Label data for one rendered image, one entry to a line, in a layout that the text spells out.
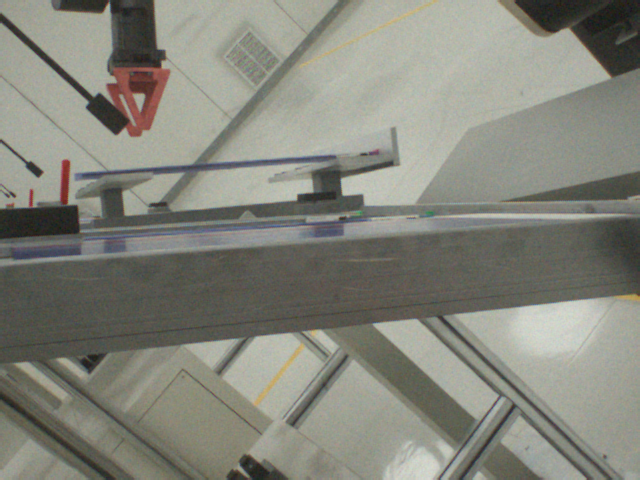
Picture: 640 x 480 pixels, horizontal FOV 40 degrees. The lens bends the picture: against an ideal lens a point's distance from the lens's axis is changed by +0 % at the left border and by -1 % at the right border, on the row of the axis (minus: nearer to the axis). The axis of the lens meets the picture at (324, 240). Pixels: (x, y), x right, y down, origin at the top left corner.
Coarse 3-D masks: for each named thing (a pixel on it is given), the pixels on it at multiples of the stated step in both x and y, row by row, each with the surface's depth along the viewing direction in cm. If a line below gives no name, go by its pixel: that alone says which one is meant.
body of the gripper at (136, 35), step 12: (120, 12) 111; (132, 12) 111; (144, 12) 113; (120, 24) 111; (132, 24) 111; (144, 24) 112; (120, 36) 112; (132, 36) 111; (144, 36) 112; (120, 48) 112; (132, 48) 111; (144, 48) 112; (156, 48) 114; (108, 60) 116; (144, 60) 114; (156, 60) 110; (108, 72) 118
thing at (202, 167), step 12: (312, 156) 146; (324, 156) 147; (336, 156) 148; (144, 168) 135; (156, 168) 136; (168, 168) 136; (180, 168) 137; (192, 168) 138; (204, 168) 139; (216, 168) 140; (228, 168) 141
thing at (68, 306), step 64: (64, 256) 56; (128, 256) 56; (192, 256) 57; (256, 256) 59; (320, 256) 60; (384, 256) 62; (448, 256) 64; (512, 256) 66; (576, 256) 68; (0, 320) 54; (64, 320) 55; (128, 320) 56; (192, 320) 58; (256, 320) 59; (320, 320) 61; (384, 320) 62
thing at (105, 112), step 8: (96, 96) 95; (88, 104) 94; (96, 104) 95; (104, 104) 95; (112, 104) 95; (96, 112) 95; (104, 112) 95; (112, 112) 95; (120, 112) 95; (104, 120) 95; (112, 120) 95; (120, 120) 95; (128, 120) 96; (112, 128) 95; (120, 128) 96
